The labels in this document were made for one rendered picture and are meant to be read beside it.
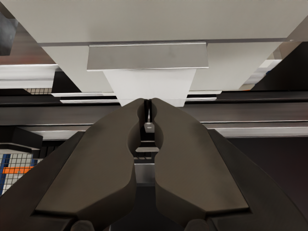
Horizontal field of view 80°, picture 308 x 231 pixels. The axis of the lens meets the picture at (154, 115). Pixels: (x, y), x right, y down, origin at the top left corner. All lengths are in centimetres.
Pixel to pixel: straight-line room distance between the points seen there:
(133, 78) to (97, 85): 4
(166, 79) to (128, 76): 4
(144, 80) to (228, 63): 8
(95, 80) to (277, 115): 46
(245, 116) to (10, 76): 47
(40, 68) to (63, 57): 9
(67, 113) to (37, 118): 7
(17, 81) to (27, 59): 5
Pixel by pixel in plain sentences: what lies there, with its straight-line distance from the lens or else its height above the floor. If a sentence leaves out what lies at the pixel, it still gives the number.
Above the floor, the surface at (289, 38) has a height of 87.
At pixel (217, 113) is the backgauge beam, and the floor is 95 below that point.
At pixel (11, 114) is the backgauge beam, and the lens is 60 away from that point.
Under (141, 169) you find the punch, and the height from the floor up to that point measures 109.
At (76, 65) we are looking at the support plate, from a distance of 18.
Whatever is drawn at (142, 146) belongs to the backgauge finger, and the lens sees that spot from 41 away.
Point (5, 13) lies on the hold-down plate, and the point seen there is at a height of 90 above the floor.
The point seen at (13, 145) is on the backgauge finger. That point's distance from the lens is 53.
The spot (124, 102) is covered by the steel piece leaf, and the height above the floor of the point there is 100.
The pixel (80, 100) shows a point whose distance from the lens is 26.
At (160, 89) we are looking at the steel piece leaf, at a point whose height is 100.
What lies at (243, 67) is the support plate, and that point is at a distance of 19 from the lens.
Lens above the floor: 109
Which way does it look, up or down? 18 degrees down
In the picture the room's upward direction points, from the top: 179 degrees clockwise
